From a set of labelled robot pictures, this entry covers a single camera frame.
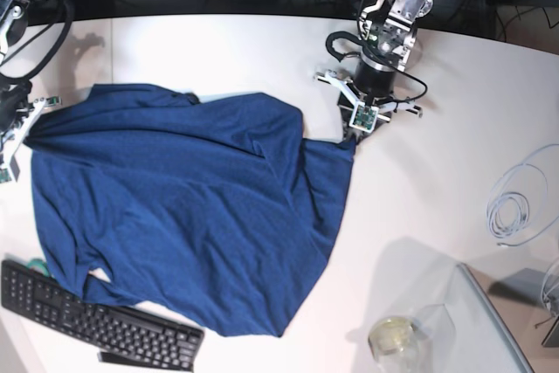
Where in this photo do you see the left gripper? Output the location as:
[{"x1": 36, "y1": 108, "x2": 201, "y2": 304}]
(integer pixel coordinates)
[{"x1": 314, "y1": 53, "x2": 423, "y2": 134}]

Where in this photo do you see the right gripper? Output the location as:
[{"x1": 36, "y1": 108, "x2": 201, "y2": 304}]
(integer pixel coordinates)
[{"x1": 1, "y1": 84, "x2": 61, "y2": 183}]

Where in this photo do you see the blue t-shirt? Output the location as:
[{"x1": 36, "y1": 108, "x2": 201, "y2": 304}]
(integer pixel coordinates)
[{"x1": 25, "y1": 85, "x2": 356, "y2": 337}]

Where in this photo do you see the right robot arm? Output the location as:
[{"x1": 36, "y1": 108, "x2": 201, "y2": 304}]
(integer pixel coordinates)
[{"x1": 1, "y1": 0, "x2": 75, "y2": 183}]

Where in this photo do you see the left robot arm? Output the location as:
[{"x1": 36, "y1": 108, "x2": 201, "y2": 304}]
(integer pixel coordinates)
[{"x1": 315, "y1": 0, "x2": 434, "y2": 140}]

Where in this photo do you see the green tape roll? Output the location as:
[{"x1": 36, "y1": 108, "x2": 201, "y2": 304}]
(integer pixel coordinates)
[{"x1": 26, "y1": 259, "x2": 51, "y2": 277}]

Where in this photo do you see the clear glass jar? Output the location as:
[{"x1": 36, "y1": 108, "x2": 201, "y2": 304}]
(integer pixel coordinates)
[{"x1": 368, "y1": 304, "x2": 456, "y2": 372}]

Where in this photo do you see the black keyboard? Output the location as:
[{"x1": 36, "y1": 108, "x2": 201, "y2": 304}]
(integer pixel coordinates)
[{"x1": 1, "y1": 259, "x2": 204, "y2": 372}]

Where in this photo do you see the grey metal stand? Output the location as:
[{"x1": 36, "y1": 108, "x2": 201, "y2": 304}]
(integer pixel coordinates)
[{"x1": 489, "y1": 268, "x2": 558, "y2": 349}]

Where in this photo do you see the coiled light blue cable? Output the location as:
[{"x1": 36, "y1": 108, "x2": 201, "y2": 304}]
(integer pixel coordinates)
[{"x1": 485, "y1": 143, "x2": 559, "y2": 248}]

